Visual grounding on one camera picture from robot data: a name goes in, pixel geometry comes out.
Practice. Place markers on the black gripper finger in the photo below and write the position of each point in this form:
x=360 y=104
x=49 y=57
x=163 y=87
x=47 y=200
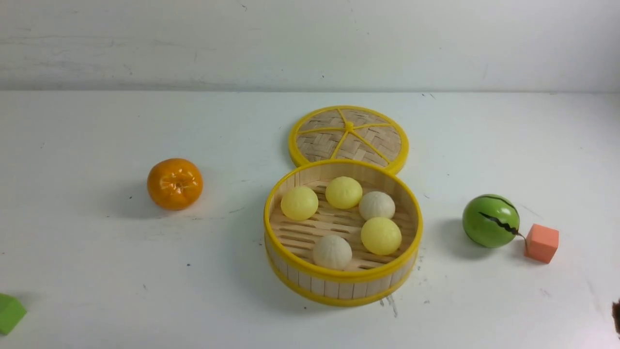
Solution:
x=616 y=316

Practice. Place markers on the yellow bun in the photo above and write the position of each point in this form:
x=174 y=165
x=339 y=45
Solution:
x=344 y=192
x=299 y=203
x=381 y=236

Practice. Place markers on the white bun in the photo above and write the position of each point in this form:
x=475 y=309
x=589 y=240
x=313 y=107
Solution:
x=376 y=204
x=332 y=252

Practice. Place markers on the yellow bamboo steamer tray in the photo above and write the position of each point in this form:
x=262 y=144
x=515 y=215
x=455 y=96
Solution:
x=369 y=277

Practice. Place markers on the yellow woven steamer lid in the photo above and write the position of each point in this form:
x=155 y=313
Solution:
x=349 y=132

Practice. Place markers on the orange foam cube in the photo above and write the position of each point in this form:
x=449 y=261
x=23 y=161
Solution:
x=541 y=243

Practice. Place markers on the green toy watermelon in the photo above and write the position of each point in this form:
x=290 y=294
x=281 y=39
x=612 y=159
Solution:
x=491 y=221

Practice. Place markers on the orange plastic tangerine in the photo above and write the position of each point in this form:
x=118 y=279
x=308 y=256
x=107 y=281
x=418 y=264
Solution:
x=174 y=184

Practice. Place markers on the green foam block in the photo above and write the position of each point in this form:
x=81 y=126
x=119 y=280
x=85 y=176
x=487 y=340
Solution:
x=12 y=311

